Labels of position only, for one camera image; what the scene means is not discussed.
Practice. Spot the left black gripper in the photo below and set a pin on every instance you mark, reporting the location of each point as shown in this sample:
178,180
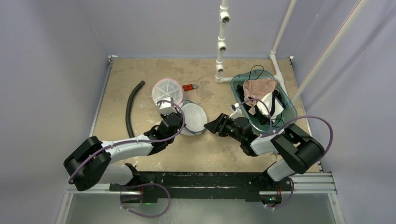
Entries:
181,121

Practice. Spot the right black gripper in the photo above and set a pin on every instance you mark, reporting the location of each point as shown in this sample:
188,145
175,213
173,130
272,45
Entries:
222,124

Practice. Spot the blue-trimmed white mesh laundry bag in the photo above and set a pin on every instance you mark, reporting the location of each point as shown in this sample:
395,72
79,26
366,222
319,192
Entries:
195,118

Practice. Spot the pink bra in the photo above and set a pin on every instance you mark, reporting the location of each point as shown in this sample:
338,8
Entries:
259,88

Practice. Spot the white bra with black straps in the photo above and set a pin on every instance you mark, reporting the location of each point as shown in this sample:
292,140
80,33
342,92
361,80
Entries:
272,105

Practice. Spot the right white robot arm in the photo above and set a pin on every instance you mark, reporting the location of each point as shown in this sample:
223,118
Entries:
298,150

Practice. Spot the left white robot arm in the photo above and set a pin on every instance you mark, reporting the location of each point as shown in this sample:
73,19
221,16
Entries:
89,161

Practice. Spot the pink-trimmed white mesh laundry bag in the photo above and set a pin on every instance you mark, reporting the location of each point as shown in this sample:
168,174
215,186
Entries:
168,87

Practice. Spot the teal transparent plastic bin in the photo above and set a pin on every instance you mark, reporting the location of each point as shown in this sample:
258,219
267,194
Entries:
288,113

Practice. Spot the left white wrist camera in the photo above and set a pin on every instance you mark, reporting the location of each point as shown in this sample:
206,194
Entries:
165,107

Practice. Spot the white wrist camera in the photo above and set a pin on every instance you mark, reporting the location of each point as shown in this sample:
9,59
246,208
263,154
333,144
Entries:
165,107
236,112

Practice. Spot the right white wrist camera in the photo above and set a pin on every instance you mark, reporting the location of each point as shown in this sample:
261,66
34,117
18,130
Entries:
236,112

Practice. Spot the red handled tool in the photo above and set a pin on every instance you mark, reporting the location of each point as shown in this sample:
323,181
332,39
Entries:
189,87

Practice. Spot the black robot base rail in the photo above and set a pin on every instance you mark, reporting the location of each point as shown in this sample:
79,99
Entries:
248,186

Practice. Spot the white PVC pipe frame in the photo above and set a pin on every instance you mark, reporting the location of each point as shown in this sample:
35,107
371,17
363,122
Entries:
256,40

